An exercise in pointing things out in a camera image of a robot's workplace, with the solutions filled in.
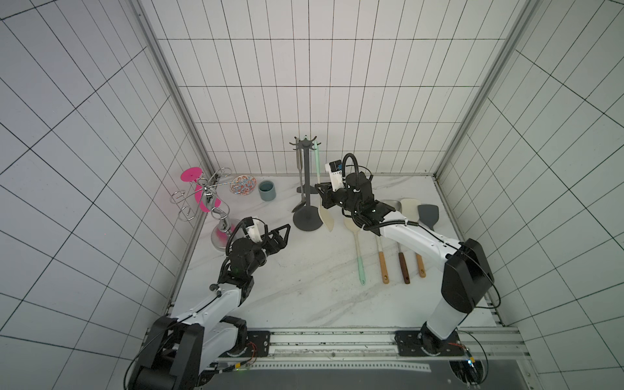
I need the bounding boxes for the cream spatula mint handle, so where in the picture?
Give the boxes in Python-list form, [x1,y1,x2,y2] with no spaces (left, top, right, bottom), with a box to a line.
[344,218,367,285]

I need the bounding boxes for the cream utensil dark wood handle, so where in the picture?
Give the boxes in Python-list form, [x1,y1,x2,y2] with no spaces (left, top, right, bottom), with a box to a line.
[383,200,410,284]

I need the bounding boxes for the cream spatula light wood handle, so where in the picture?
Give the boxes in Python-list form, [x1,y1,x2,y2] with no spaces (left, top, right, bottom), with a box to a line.
[400,198,427,278]

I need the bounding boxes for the grey spatula mint handle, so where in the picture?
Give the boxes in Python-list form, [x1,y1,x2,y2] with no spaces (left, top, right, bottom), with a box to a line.
[417,204,440,231]

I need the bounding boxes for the grey metal utensil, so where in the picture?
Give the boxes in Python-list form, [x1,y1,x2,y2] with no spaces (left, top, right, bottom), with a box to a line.
[292,138,304,182]

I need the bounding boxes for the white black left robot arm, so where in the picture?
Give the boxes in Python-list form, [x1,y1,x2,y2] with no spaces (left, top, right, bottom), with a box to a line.
[123,217,291,389]

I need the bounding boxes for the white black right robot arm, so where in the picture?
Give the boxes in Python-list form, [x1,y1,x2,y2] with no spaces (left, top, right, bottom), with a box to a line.
[315,172,494,356]

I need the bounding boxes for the grey utensil rack stand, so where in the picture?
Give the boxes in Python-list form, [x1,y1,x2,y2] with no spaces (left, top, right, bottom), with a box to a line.
[292,137,323,232]

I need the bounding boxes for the teal ceramic cup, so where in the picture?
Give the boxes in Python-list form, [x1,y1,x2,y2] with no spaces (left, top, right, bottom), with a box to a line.
[258,180,276,202]

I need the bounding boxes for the chrome wine glass holder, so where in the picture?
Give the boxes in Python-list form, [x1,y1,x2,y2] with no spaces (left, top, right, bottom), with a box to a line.
[170,167,238,252]

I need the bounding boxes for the pink plastic wine glass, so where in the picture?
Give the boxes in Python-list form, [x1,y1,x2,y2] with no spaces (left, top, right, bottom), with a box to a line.
[180,167,222,213]

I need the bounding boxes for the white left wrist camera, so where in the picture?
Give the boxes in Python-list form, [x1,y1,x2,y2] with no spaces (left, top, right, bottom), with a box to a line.
[242,217,263,243]

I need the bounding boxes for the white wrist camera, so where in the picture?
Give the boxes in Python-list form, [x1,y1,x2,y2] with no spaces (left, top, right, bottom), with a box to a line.
[325,160,344,192]
[242,217,263,243]

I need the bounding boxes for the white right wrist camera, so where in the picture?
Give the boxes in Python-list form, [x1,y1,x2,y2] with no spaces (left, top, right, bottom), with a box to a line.
[325,160,344,192]

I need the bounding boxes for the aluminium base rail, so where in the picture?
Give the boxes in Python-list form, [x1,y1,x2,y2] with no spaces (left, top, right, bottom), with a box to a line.
[207,328,530,372]

